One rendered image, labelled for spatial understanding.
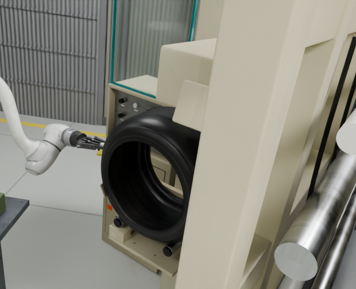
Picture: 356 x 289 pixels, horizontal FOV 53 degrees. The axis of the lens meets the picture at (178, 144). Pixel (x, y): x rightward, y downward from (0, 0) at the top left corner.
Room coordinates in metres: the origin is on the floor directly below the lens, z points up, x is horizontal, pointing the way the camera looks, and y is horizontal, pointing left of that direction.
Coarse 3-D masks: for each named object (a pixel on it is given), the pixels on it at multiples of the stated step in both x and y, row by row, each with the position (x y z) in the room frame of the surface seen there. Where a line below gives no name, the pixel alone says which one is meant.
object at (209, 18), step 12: (204, 0) 1.57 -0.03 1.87; (216, 0) 1.55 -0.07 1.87; (204, 12) 1.57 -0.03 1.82; (216, 12) 1.54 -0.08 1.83; (204, 24) 1.57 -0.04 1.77; (216, 24) 1.54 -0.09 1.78; (204, 36) 1.56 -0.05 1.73; (216, 36) 1.53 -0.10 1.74; (168, 276) 1.56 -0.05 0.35; (168, 288) 1.55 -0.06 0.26
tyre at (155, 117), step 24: (144, 120) 1.26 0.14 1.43; (168, 120) 1.26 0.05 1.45; (120, 144) 1.27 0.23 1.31; (144, 144) 1.54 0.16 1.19; (168, 144) 1.17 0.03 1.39; (192, 144) 1.18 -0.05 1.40; (120, 168) 1.46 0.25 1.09; (144, 168) 1.54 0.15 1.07; (192, 168) 1.13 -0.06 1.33; (120, 192) 1.39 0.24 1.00; (144, 192) 1.48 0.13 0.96; (168, 192) 1.48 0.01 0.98; (120, 216) 1.27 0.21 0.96; (144, 216) 1.35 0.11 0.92; (168, 216) 1.39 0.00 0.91; (168, 240) 1.14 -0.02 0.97
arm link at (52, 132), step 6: (48, 126) 1.64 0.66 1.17; (54, 126) 1.62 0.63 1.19; (60, 126) 1.61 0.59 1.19; (66, 126) 1.62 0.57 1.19; (48, 132) 1.59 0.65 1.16; (54, 132) 1.58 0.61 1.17; (60, 132) 1.58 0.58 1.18; (48, 138) 1.56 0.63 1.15; (54, 138) 1.56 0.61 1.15; (60, 138) 1.56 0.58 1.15; (54, 144) 1.54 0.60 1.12; (60, 144) 1.56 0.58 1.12; (60, 150) 1.56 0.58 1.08
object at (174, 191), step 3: (162, 183) 1.60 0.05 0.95; (165, 183) 1.61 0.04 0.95; (165, 186) 1.58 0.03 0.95; (168, 186) 1.58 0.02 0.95; (171, 186) 1.59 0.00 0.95; (168, 189) 1.57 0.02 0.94; (171, 189) 1.56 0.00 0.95; (174, 189) 1.56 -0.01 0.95; (177, 189) 1.57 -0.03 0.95; (171, 192) 1.56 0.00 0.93; (174, 192) 1.55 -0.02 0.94; (177, 192) 1.54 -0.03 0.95; (180, 192) 1.55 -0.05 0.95; (177, 195) 1.54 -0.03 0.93; (180, 195) 1.53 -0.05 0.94
